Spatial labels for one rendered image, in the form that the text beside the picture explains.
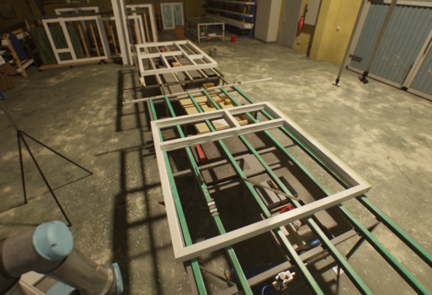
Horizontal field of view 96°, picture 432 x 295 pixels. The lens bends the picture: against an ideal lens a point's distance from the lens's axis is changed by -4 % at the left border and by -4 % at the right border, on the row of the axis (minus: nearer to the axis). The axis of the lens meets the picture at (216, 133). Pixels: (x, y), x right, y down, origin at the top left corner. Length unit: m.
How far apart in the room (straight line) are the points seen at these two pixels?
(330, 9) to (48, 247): 8.48
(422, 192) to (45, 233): 3.81
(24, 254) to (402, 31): 7.58
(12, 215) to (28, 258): 2.66
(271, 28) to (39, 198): 10.16
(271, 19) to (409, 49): 5.72
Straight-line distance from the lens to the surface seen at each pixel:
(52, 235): 0.80
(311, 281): 1.42
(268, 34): 10.89
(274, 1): 10.81
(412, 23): 7.35
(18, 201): 3.61
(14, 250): 0.83
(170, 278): 2.28
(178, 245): 1.33
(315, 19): 9.10
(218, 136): 2.08
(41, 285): 1.73
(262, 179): 2.11
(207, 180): 2.06
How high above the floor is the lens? 2.12
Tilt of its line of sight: 35 degrees down
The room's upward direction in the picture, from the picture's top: straight up
